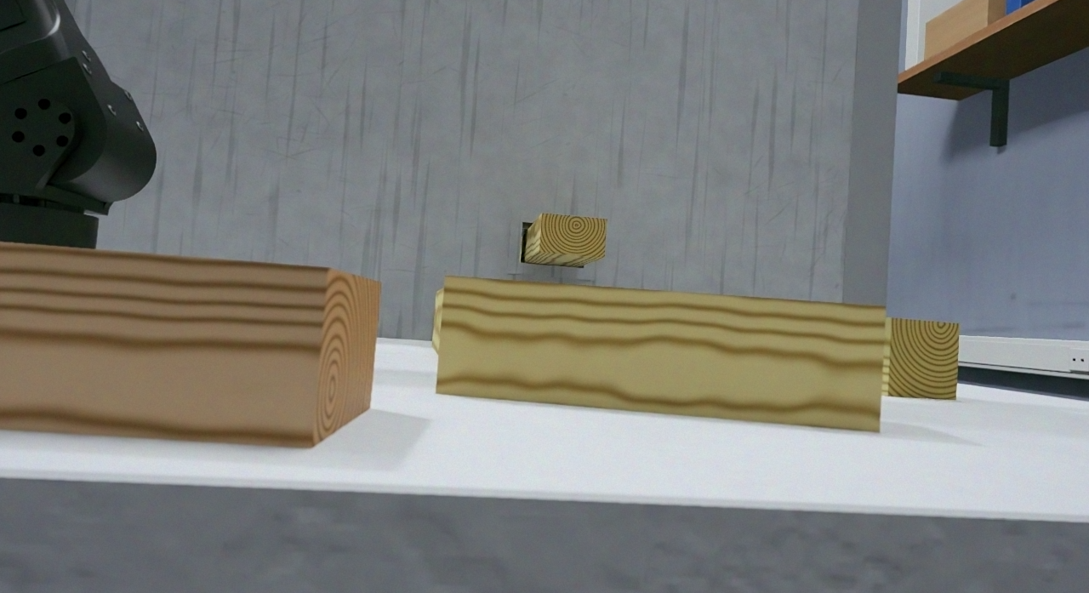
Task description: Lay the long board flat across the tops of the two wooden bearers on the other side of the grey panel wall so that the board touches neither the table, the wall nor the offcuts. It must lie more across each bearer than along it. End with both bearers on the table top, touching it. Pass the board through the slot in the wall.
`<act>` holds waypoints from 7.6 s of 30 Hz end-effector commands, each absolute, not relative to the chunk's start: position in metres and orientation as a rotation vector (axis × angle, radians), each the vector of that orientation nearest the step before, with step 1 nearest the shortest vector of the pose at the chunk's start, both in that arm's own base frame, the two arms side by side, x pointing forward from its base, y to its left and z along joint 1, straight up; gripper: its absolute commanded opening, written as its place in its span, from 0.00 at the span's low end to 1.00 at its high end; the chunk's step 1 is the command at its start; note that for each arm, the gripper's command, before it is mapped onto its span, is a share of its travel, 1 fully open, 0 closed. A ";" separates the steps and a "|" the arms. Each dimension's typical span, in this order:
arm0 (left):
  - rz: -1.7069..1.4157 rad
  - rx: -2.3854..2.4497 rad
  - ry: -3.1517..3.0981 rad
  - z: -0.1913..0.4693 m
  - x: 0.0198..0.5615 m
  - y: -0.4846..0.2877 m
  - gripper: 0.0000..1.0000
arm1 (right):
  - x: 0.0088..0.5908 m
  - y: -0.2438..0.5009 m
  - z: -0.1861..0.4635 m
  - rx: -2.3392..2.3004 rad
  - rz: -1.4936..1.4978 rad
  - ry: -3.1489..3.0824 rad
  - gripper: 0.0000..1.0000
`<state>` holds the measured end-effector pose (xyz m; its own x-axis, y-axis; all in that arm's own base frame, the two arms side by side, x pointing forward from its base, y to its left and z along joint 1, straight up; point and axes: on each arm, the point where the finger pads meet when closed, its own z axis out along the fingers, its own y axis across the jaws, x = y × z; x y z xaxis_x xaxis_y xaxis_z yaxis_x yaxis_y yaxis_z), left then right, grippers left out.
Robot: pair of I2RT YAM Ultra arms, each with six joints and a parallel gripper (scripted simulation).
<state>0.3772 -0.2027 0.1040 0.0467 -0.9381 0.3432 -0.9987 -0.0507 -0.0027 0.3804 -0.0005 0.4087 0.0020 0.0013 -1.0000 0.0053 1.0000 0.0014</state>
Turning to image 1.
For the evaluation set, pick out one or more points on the grey panel wall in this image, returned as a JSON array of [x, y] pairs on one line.
[[735, 147]]

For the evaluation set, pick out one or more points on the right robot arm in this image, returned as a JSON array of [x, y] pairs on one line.
[[70, 138]]

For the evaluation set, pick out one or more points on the long wooden board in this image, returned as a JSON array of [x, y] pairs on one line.
[[564, 240]]

